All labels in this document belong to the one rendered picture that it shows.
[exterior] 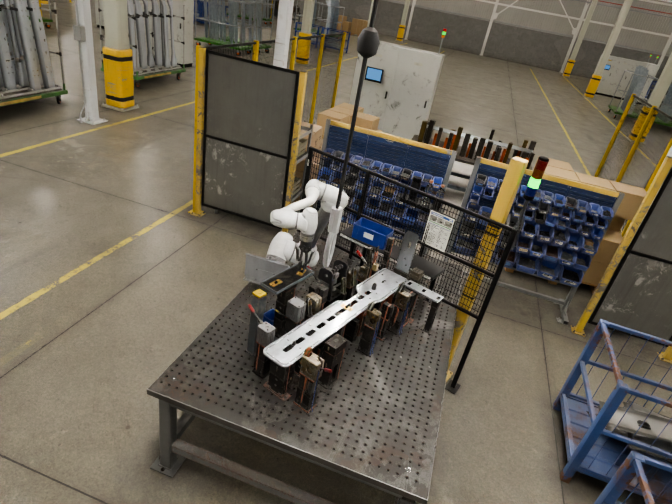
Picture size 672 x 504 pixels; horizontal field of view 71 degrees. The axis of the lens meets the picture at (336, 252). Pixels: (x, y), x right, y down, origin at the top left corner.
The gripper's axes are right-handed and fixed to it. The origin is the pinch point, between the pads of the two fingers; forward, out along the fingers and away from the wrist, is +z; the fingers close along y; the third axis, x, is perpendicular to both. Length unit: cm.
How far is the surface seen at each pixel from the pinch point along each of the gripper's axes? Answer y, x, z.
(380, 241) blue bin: 35, 88, 10
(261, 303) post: -10.1, -37.4, 9.7
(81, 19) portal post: -558, 425, -46
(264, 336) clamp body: 1, -54, 19
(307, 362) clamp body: 31, -64, 16
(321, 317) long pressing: 23.1, -17.8, 20.2
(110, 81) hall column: -594, 522, 68
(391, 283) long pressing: 55, 47, 20
